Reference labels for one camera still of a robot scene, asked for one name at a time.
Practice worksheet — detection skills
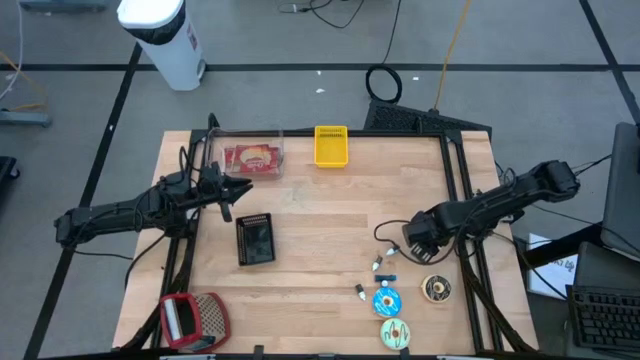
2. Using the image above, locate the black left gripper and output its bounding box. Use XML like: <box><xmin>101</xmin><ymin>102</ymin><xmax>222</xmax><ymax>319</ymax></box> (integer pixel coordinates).
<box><xmin>197</xmin><ymin>162</ymin><xmax>254</xmax><ymax>224</ymax></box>

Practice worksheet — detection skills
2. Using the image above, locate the chocolate frosted donut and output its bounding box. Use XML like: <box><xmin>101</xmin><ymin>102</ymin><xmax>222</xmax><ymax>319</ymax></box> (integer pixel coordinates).
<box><xmin>421</xmin><ymin>273</ymin><xmax>454</xmax><ymax>305</ymax></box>

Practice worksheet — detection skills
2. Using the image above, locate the blue frosted donut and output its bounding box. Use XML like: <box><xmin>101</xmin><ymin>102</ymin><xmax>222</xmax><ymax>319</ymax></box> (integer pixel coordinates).
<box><xmin>372</xmin><ymin>286</ymin><xmax>403</xmax><ymax>319</ymax></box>

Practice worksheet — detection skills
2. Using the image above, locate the clear plastic container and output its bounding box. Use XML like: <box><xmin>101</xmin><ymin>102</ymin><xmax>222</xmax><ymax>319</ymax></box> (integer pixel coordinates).
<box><xmin>207</xmin><ymin>128</ymin><xmax>286</xmax><ymax>181</ymax></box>

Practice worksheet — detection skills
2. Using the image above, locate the black plastic basket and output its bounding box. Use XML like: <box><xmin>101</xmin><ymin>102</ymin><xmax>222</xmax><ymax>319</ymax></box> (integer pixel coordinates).
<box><xmin>235</xmin><ymin>212</ymin><xmax>277</xmax><ymax>267</ymax></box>

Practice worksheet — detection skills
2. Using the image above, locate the yellow plastic basket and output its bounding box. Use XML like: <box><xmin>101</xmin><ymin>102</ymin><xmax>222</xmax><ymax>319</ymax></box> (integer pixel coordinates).
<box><xmin>313</xmin><ymin>125</ymin><xmax>349</xmax><ymax>169</ymax></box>

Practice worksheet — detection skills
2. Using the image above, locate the mint green frosted donut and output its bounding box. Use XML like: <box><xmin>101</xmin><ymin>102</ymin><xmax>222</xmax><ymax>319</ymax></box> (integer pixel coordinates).
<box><xmin>379</xmin><ymin>317</ymin><xmax>412</xmax><ymax>351</ymax></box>

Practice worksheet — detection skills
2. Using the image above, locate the red box grater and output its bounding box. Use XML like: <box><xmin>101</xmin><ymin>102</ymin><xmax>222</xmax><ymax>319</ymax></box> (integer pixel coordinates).
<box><xmin>158</xmin><ymin>292</ymin><xmax>232</xmax><ymax>351</ymax></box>

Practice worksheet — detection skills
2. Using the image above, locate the white paper sheet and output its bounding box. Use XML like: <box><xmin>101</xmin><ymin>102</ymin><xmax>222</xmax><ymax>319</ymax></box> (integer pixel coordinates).
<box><xmin>527</xmin><ymin>232</ymin><xmax>579</xmax><ymax>301</ymax></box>

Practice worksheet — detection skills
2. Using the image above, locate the white trash can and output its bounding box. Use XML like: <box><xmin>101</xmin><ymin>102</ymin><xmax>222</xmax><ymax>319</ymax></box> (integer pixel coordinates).
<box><xmin>116</xmin><ymin>0</ymin><xmax>207</xmax><ymax>93</ymax></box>

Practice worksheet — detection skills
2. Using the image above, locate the black keyboard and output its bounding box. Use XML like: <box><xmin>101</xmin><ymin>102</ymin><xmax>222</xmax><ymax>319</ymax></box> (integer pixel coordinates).
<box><xmin>567</xmin><ymin>284</ymin><xmax>640</xmax><ymax>352</ymax></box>

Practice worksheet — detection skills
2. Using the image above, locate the black floor equipment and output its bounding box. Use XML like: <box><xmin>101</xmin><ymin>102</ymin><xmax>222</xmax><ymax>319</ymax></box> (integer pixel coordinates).
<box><xmin>0</xmin><ymin>155</ymin><xmax>21</xmax><ymax>201</ymax></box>

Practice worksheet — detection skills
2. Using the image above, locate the black coiled cable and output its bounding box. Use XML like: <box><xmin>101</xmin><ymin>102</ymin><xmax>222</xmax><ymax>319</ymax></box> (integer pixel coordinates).
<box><xmin>364</xmin><ymin>0</ymin><xmax>404</xmax><ymax>105</ymax></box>

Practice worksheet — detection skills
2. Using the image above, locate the yellow hanging cable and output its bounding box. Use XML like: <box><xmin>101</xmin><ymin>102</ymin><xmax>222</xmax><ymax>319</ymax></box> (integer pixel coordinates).
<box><xmin>433</xmin><ymin>0</ymin><xmax>474</xmax><ymax>112</ymax></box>

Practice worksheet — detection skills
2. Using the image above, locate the grey floor base plate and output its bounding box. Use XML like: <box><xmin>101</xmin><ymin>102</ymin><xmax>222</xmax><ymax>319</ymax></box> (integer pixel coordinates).
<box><xmin>0</xmin><ymin>109</ymin><xmax>51</xmax><ymax>127</ymax></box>

